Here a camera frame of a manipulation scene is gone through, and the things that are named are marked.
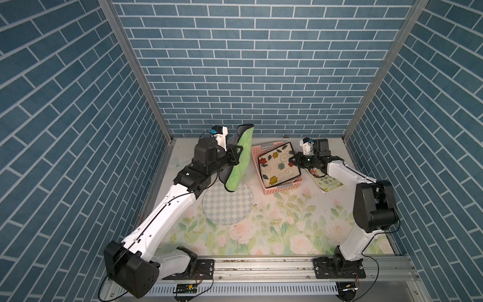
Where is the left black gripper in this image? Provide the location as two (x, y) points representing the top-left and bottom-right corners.
(204, 144), (243, 176)

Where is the green grey microfibre cloth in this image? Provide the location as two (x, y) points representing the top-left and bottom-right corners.
(220, 124), (254, 193)

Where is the square floral plate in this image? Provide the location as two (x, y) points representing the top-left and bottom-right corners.
(257, 142), (301, 188)

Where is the round checkered plate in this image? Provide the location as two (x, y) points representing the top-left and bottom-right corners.
(202, 182), (254, 225)

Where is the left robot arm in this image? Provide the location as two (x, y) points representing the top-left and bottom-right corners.
(104, 134), (252, 298)

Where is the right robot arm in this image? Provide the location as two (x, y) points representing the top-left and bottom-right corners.
(289, 137), (399, 279)

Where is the pink plastic basket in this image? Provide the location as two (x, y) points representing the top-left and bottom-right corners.
(252, 142), (303, 195)

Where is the floral table mat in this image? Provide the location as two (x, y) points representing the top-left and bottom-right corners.
(137, 137), (395, 257)

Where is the left circuit board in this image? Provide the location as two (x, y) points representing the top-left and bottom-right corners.
(174, 284), (198, 296)

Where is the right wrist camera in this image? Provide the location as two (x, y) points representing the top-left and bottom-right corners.
(299, 137), (314, 156)

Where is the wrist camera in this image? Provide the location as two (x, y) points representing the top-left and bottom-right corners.
(210, 125), (228, 150)
(299, 137), (314, 156)

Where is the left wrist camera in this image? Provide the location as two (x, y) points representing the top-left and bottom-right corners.
(210, 125), (228, 150)

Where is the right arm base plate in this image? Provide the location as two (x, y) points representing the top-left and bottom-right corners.
(313, 257), (367, 279)

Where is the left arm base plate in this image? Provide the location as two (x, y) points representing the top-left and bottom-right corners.
(160, 246), (215, 280)

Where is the aluminium rail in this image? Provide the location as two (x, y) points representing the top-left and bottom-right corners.
(156, 255), (421, 284)

